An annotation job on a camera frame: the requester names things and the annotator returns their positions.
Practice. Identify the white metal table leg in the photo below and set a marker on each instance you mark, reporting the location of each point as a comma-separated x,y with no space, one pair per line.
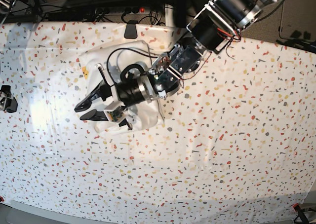
169,12

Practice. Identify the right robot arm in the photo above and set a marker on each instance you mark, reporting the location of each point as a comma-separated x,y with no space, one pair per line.
5,9

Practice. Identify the black table clamp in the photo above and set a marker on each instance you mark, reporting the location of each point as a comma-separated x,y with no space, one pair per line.
131,30

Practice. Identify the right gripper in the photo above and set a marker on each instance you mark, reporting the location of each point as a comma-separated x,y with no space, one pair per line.
8,103

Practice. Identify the black power strip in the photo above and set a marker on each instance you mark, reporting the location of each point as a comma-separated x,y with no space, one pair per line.
92,13

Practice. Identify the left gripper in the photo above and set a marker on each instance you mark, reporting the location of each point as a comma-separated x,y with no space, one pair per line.
135,104

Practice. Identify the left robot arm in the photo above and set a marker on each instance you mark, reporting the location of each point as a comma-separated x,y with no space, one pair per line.
214,28

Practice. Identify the terrazzo patterned tablecloth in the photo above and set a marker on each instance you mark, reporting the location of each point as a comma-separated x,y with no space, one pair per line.
237,146

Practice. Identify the red clamp right corner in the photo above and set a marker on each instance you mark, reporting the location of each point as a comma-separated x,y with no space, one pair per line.
301,217

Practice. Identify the white printed T-shirt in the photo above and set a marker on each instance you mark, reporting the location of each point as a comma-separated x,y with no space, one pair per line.
105,64

